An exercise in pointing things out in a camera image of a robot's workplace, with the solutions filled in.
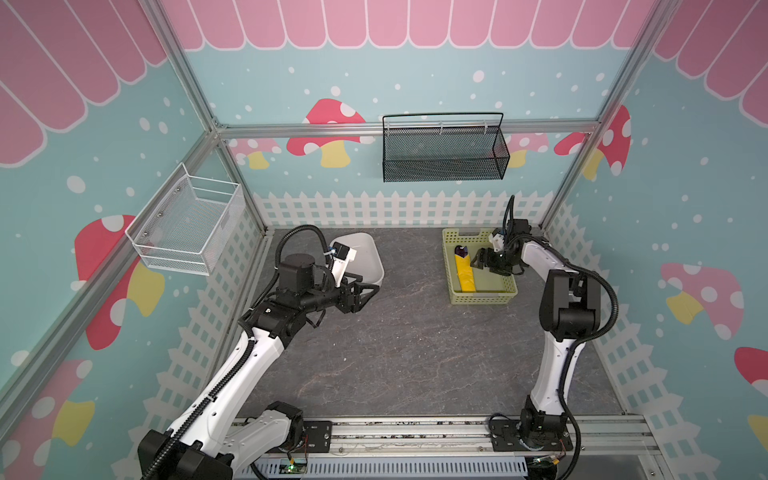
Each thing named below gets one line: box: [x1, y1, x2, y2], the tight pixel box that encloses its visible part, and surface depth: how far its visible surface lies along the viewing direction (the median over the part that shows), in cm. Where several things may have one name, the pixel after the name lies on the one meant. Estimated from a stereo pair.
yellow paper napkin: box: [454, 254, 477, 292], surface depth 107 cm
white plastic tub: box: [330, 232, 385, 286], surface depth 111 cm
